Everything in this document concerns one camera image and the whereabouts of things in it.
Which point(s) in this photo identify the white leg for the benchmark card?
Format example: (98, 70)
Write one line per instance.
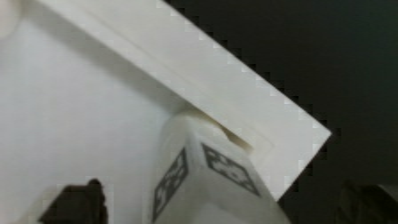
(206, 189)

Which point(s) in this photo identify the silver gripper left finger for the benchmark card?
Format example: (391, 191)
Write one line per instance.
(78, 207)

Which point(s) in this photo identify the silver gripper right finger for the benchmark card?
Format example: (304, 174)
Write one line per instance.
(368, 204)

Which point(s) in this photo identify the white square tabletop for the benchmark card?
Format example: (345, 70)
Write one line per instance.
(110, 66)

